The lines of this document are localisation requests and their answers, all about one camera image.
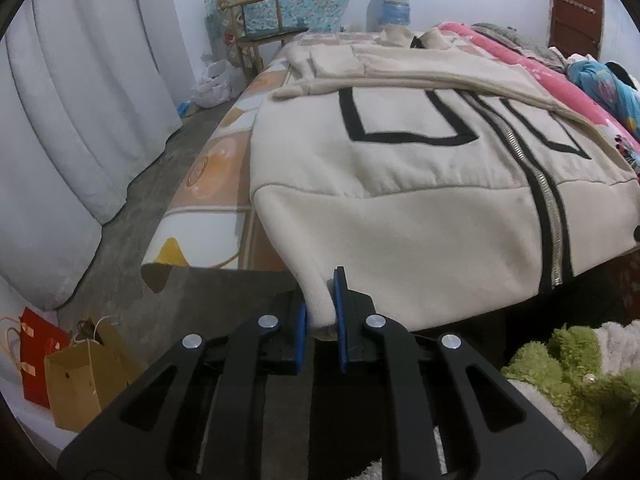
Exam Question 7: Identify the grey patterned pillow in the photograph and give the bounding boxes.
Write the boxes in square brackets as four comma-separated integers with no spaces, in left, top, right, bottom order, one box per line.
[470,22,568,68]

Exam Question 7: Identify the white curtain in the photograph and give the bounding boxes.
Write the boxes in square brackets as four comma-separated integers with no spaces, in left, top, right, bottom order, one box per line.
[0,0,183,311]

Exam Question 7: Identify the printed cloth bag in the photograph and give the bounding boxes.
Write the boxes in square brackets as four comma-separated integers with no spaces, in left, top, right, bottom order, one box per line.
[207,0,251,68]

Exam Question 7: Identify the pink flower blanket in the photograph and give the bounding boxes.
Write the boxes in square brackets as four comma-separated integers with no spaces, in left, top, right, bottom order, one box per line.
[435,21,640,181]

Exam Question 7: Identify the brown wooden door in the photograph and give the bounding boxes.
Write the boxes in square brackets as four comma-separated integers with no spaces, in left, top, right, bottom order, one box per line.
[547,0,603,61]

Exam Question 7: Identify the wooden chair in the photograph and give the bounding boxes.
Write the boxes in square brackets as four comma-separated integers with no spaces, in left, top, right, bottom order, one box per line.
[220,0,311,81]

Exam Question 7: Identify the brown paper bag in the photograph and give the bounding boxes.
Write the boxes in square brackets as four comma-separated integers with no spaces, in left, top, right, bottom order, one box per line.
[44,315,146,433]

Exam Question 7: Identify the black cloth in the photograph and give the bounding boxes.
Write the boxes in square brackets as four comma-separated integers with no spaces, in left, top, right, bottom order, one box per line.
[604,61,638,88]

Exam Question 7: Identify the blue patterned garment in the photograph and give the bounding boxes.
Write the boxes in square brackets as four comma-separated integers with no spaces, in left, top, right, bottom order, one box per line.
[565,59,640,143]

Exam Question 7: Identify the checked plastic bed mat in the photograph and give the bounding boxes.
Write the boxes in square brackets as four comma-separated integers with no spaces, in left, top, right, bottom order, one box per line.
[140,30,416,296]

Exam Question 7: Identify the white plastic bags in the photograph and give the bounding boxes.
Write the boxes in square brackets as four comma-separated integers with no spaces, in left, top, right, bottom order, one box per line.
[192,57,246,108]

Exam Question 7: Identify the red paper bag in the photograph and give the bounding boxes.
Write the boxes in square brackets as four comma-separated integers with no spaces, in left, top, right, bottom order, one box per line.
[0,307,71,410]

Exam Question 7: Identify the blue water bottle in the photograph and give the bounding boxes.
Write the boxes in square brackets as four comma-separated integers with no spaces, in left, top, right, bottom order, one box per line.
[378,0,413,31]

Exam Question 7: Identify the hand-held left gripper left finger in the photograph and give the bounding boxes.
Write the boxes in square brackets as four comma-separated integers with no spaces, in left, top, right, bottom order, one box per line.
[56,292,308,480]

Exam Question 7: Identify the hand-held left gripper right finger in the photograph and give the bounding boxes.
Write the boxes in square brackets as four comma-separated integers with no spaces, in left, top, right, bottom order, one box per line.
[332,266,587,480]

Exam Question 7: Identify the green fluffy rug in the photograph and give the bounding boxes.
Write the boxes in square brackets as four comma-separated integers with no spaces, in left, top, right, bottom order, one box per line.
[435,320,640,466]

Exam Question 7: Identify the cream zip jacket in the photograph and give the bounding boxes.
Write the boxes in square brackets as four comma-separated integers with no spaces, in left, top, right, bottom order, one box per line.
[250,26,640,343]

